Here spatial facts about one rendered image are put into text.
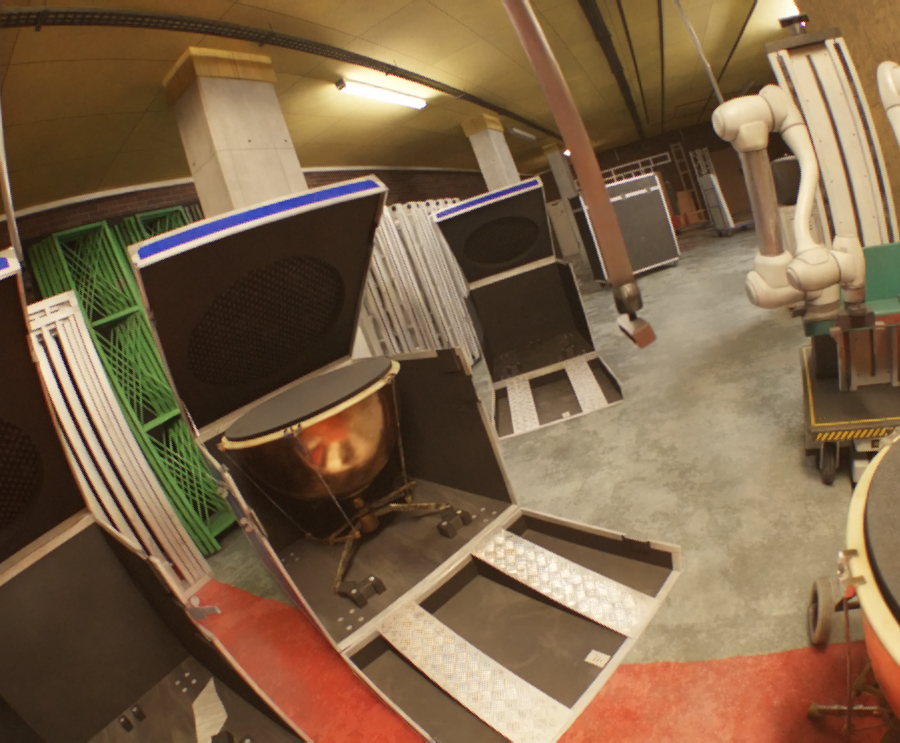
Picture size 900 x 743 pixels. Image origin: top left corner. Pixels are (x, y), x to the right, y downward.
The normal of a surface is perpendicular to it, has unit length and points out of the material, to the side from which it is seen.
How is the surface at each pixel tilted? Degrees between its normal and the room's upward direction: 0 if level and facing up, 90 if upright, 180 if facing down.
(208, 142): 90
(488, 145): 90
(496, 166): 90
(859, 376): 90
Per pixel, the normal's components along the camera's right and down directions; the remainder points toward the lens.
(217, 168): -0.44, 0.37
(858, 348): -0.61, 0.40
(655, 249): 0.04, 0.23
